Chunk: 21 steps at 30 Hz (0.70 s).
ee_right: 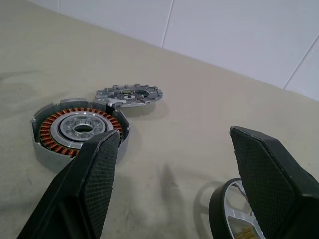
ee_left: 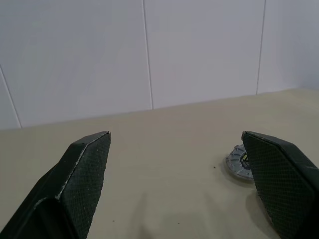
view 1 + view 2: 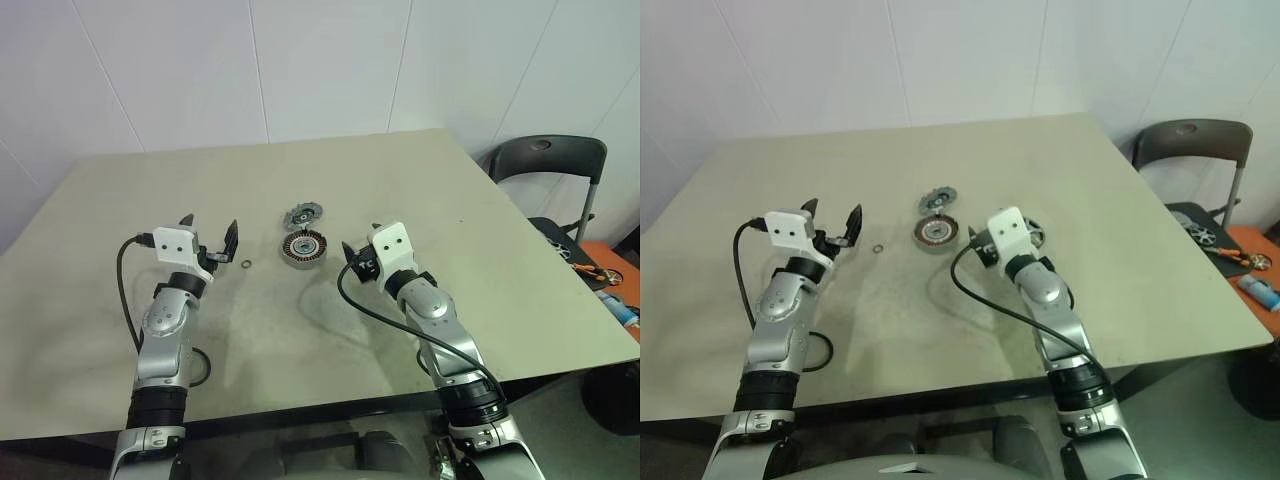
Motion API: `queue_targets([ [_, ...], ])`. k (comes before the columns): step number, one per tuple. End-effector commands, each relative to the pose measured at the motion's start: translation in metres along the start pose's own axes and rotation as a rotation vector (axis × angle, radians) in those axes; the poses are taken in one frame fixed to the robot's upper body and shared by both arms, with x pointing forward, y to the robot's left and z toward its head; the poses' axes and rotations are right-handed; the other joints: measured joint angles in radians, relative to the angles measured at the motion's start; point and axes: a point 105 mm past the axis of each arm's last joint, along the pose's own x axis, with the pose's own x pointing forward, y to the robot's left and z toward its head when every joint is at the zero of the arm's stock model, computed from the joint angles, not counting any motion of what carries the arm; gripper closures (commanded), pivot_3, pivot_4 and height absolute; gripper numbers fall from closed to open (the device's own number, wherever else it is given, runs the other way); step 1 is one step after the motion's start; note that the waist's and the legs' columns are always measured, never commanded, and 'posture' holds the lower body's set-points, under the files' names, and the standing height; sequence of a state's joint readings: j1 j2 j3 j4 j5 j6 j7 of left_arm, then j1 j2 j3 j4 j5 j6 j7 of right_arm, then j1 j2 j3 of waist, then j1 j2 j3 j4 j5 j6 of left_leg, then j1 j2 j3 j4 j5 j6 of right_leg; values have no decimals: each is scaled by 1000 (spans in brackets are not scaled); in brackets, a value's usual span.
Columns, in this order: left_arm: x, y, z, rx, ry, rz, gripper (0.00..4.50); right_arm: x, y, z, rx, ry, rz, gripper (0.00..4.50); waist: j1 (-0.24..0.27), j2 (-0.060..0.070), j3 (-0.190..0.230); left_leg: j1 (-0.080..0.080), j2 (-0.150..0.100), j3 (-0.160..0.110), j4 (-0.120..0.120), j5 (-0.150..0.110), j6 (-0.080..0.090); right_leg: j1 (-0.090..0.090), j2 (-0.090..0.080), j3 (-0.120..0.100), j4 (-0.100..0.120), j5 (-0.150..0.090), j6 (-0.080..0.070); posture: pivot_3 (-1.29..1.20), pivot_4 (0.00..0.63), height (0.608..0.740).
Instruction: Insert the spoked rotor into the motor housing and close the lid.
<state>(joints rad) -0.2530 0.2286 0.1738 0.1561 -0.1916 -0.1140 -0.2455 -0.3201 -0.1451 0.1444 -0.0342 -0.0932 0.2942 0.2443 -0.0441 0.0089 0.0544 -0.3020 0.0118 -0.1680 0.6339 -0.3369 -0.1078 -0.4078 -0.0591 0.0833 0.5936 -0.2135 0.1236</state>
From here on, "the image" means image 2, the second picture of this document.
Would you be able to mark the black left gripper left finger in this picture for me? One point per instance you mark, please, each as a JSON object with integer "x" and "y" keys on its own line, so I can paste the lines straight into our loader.
{"x": 74, "y": 186}

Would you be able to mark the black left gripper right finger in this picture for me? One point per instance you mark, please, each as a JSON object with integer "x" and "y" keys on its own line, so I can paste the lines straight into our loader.
{"x": 279, "y": 179}

